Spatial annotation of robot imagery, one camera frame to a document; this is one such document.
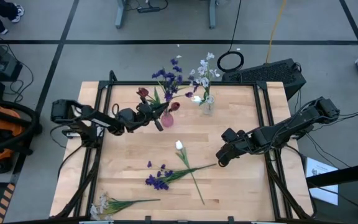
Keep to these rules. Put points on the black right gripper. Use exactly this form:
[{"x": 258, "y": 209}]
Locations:
[{"x": 238, "y": 141}]

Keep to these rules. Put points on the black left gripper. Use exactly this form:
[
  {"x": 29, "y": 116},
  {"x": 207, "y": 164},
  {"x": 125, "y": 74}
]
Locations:
[{"x": 132, "y": 118}]

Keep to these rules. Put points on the dark red tulip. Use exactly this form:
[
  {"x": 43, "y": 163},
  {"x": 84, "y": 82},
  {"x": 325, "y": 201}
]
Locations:
[
  {"x": 175, "y": 106},
  {"x": 142, "y": 92}
]

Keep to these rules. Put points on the white tulip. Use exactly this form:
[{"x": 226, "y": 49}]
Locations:
[
  {"x": 179, "y": 145},
  {"x": 196, "y": 99}
]

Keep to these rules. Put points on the purple blossom flower spray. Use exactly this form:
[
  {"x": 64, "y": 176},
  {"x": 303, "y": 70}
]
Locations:
[
  {"x": 158, "y": 183},
  {"x": 169, "y": 76}
]

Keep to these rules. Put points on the white blossom flower spray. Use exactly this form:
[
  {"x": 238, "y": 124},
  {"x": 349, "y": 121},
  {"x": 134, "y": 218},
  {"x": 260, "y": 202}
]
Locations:
[
  {"x": 113, "y": 203},
  {"x": 204, "y": 81}
]

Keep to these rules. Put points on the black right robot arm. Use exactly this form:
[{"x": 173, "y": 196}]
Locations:
[{"x": 291, "y": 127}]

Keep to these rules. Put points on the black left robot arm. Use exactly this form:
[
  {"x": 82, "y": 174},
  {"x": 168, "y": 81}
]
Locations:
[{"x": 101, "y": 121}]

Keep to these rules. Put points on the pink glass vase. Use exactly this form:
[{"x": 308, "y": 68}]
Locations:
[{"x": 167, "y": 120}]

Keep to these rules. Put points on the clear glass vase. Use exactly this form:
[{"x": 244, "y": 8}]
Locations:
[{"x": 208, "y": 109}]

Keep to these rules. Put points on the black computer case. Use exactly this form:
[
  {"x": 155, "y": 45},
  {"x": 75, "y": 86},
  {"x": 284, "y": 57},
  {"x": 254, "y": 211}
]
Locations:
[{"x": 275, "y": 73}]

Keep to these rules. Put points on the white paper sheet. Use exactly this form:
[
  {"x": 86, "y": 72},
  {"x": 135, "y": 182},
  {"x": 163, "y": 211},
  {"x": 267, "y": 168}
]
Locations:
[{"x": 325, "y": 194}]

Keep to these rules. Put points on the black power strip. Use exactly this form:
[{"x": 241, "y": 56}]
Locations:
[{"x": 149, "y": 9}]

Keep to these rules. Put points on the grey desk leg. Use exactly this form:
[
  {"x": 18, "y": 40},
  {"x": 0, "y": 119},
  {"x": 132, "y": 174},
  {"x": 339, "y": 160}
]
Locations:
[
  {"x": 120, "y": 15},
  {"x": 212, "y": 15}
]

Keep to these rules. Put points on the black metal beam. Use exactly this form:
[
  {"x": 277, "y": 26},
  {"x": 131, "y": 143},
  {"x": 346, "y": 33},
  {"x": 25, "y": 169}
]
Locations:
[{"x": 346, "y": 174}]

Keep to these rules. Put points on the black metal table frame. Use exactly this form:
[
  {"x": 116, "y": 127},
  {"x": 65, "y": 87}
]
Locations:
[{"x": 126, "y": 83}]

